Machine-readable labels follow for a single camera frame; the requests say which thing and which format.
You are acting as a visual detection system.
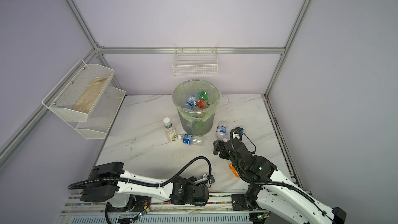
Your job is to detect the grey mesh waste bin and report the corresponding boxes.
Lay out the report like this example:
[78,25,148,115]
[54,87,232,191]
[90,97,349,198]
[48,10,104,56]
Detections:
[172,79,221,136]

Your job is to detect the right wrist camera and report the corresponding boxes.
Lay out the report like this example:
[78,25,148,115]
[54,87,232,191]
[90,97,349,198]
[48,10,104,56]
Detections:
[232,127,244,141]

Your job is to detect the round clear bottle red label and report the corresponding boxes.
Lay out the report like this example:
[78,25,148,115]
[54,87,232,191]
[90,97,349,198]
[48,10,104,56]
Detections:
[194,100,211,111]

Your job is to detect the clear bottle green neck label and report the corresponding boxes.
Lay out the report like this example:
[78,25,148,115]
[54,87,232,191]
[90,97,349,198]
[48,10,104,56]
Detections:
[163,117,177,143]

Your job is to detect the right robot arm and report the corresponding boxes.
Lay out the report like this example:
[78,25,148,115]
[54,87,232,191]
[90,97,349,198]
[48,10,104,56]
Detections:
[213,138,347,224]

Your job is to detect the orange NFC juice bottle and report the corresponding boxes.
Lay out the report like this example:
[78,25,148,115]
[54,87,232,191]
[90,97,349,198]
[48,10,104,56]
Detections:
[229,163,239,178]

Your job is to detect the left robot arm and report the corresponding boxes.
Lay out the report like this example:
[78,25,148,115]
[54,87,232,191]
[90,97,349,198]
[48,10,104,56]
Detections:
[68,157,215,208]

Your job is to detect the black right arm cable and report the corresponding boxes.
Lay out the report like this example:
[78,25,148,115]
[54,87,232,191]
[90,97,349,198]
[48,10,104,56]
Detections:
[229,127,340,224]

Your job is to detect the aluminium front rail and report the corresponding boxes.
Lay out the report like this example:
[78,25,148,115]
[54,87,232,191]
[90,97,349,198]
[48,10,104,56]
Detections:
[57,192,276,224]

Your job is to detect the white two-tier mesh shelf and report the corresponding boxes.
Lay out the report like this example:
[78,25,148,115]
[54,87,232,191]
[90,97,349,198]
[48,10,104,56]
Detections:
[42,60,125,140]

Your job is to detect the aluminium frame profiles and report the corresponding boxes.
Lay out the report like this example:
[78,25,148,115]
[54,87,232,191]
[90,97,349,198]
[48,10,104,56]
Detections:
[1,0,313,170]

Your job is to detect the green plastic bin liner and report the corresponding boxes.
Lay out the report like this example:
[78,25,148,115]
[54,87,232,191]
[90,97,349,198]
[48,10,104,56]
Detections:
[172,79,221,123]

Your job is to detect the small bottle blue label near bin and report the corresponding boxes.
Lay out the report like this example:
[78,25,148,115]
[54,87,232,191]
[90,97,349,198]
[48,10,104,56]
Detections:
[177,134,204,146]

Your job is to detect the white wire wall basket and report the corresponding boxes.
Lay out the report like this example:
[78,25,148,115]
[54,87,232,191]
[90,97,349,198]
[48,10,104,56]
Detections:
[172,43,219,76]

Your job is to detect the green soda bottle yellow cap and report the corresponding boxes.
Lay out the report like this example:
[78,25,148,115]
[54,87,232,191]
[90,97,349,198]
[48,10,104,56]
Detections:
[198,91,208,101]

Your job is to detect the beige cloth in shelf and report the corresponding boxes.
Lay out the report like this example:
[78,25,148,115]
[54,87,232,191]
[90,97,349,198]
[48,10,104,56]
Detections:
[73,76,109,114]

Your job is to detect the small clear bottle blue white label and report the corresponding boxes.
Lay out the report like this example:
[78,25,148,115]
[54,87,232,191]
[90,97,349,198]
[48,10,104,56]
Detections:
[216,121,227,140]

